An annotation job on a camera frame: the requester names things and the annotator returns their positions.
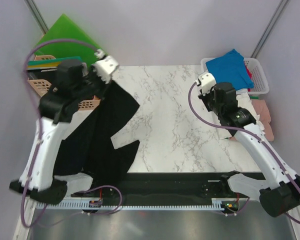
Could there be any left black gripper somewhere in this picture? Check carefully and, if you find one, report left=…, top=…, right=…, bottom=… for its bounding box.
left=74, top=64, right=114, bottom=103

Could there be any black t shirt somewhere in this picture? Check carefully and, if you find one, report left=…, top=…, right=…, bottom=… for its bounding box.
left=53, top=81, right=140, bottom=186

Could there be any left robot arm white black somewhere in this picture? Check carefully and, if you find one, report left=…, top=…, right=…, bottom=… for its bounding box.
left=9, top=55, right=119, bottom=205

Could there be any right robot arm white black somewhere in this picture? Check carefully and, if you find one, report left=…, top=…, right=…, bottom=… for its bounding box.
left=192, top=82, right=300, bottom=218

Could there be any white crumpled t shirt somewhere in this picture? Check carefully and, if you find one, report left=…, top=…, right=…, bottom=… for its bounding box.
left=216, top=92, right=265, bottom=140

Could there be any blue folded t shirt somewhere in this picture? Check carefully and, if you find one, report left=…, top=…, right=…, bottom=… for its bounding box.
left=206, top=49, right=254, bottom=91

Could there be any red garment in basket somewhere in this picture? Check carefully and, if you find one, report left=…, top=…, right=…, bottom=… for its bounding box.
left=245, top=65, right=253, bottom=92

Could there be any yellow folder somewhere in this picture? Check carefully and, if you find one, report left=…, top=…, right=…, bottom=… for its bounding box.
left=27, top=62, right=60, bottom=70

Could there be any black folder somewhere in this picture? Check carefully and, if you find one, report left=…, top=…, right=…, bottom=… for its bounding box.
left=26, top=68, right=57, bottom=81

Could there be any orange file basket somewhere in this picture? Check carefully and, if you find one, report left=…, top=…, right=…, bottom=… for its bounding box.
left=26, top=54, right=102, bottom=112

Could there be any pink t shirt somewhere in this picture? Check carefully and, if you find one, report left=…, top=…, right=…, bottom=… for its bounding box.
left=251, top=99, right=274, bottom=142

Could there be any white laundry basket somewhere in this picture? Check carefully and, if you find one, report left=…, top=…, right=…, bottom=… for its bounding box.
left=200, top=57, right=270, bottom=96

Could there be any green plastic board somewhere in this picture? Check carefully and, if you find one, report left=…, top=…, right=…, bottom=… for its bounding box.
left=35, top=14, right=100, bottom=65

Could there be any teal folder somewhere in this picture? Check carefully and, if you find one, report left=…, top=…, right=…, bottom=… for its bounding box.
left=27, top=58, right=63, bottom=66

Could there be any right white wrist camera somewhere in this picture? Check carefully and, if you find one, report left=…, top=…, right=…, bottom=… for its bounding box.
left=195, top=71, right=217, bottom=96

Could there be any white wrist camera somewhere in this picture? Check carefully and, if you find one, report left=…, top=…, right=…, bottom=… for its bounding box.
left=195, top=71, right=217, bottom=96
left=92, top=48, right=120, bottom=84

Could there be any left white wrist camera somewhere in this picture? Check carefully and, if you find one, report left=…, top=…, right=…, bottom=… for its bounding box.
left=92, top=48, right=120, bottom=84

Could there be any white slotted cable duct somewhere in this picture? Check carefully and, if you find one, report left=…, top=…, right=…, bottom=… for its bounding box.
left=46, top=197, right=224, bottom=211

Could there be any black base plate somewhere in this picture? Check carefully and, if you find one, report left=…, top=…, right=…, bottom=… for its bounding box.
left=74, top=172, right=246, bottom=206

